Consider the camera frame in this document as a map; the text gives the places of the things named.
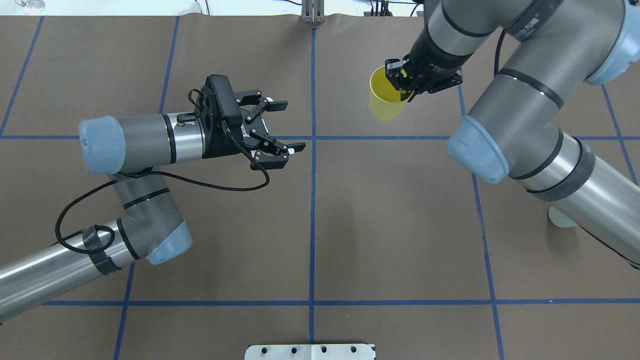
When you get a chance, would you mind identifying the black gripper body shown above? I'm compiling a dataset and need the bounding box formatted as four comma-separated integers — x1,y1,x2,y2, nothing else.
402,27,464,92

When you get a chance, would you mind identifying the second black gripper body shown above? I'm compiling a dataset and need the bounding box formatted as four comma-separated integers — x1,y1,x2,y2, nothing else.
202,108,251,159

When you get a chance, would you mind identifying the yellow plastic cup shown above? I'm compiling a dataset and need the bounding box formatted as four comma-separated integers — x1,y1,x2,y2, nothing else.
368,66,413,121

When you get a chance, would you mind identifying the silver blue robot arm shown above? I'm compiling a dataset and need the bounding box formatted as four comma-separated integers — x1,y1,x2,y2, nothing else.
384,0,639,269

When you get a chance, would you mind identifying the green plastic cup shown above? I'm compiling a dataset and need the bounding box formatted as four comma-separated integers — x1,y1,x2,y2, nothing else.
547,206,579,229

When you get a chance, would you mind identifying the aluminium frame post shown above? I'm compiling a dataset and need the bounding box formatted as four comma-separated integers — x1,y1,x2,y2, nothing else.
300,0,326,25

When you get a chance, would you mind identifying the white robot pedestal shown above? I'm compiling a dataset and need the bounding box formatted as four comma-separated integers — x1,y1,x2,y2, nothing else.
244,343,377,360

